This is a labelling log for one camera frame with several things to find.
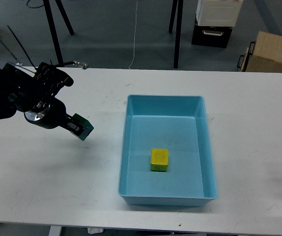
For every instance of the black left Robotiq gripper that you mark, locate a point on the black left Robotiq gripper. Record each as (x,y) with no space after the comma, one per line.
(55,115)

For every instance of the green wooden block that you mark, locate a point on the green wooden block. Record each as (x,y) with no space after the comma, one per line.
(82,127)

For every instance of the yellow wooden block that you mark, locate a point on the yellow wooden block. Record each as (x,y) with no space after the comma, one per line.
(159,160)

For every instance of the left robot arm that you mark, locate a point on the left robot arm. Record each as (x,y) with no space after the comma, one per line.
(35,97)

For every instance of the light blue plastic box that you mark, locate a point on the light blue plastic box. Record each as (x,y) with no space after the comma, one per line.
(176,123)

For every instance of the black tripod legs right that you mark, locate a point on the black tripod legs right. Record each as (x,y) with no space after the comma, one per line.
(176,18)

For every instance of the white storage bin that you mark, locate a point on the white storage bin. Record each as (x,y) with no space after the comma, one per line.
(218,13)

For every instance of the wooden box with black handles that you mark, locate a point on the wooden box with black handles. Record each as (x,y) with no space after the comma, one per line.
(263,55)

